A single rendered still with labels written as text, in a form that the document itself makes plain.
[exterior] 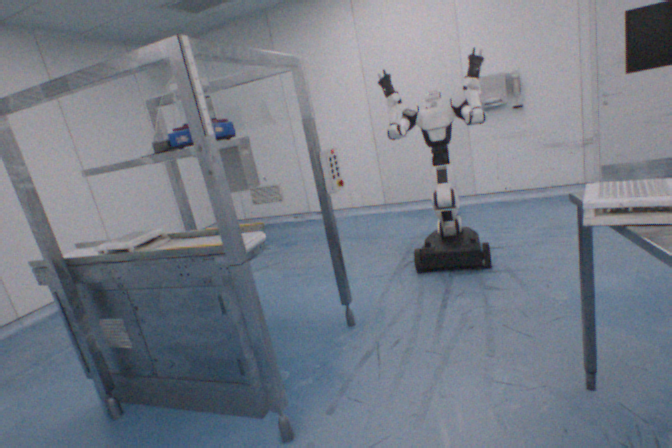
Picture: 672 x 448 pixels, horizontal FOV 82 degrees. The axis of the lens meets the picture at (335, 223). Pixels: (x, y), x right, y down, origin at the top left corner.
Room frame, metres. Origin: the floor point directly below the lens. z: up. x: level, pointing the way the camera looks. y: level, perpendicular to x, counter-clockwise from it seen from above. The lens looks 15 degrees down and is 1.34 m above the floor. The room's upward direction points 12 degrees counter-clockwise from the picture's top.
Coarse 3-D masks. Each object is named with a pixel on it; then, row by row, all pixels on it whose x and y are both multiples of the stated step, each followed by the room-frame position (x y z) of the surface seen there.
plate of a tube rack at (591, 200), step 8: (592, 184) 1.27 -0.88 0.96; (624, 184) 1.20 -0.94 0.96; (592, 192) 1.18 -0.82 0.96; (632, 192) 1.10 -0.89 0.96; (640, 192) 1.09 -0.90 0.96; (648, 192) 1.08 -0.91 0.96; (656, 192) 1.06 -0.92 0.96; (664, 192) 1.05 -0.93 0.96; (584, 200) 1.12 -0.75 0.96; (592, 200) 1.11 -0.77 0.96; (600, 200) 1.09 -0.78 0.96; (608, 200) 1.08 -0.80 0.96; (616, 200) 1.06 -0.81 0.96; (624, 200) 1.05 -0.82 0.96; (632, 200) 1.04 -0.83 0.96; (640, 200) 1.02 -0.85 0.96; (648, 200) 1.01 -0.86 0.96; (656, 200) 1.00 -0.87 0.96; (664, 200) 0.99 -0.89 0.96; (584, 208) 1.10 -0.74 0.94
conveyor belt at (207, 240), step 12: (180, 240) 1.96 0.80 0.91; (192, 240) 1.91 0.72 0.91; (204, 240) 1.85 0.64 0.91; (216, 240) 1.80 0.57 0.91; (252, 240) 1.70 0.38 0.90; (72, 252) 2.25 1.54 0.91; (84, 252) 2.17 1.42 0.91; (96, 252) 2.11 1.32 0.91; (216, 252) 1.59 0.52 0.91; (72, 264) 1.95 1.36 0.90
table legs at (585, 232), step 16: (592, 240) 1.40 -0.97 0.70; (592, 256) 1.40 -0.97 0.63; (592, 272) 1.40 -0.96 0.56; (592, 288) 1.40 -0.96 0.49; (592, 304) 1.40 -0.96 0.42; (592, 320) 1.40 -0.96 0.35; (592, 336) 1.40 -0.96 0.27; (592, 352) 1.40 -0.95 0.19; (592, 368) 1.41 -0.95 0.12; (592, 384) 1.41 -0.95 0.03
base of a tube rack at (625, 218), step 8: (640, 208) 1.08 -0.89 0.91; (648, 208) 1.06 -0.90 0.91; (656, 208) 1.05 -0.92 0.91; (664, 208) 1.04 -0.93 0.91; (584, 216) 1.11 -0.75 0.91; (600, 216) 1.08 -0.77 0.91; (608, 216) 1.07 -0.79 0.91; (616, 216) 1.06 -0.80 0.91; (624, 216) 1.05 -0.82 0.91; (632, 216) 1.03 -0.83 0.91; (640, 216) 1.02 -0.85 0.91; (648, 216) 1.01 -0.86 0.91; (656, 216) 1.00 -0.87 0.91; (664, 216) 0.99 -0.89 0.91; (584, 224) 1.10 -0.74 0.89; (592, 224) 1.09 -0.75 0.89; (600, 224) 1.08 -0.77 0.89; (608, 224) 1.06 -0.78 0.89; (616, 224) 1.05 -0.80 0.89; (624, 224) 1.04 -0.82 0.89; (632, 224) 1.03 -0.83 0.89
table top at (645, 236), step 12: (576, 192) 1.45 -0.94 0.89; (576, 204) 1.40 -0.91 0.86; (612, 228) 1.11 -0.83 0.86; (624, 228) 1.04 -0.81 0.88; (636, 228) 1.00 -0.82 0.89; (648, 228) 0.99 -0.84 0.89; (660, 228) 0.97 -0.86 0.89; (636, 240) 0.97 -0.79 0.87; (648, 240) 0.92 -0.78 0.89; (660, 240) 0.90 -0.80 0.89; (648, 252) 0.92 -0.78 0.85; (660, 252) 0.86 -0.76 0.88
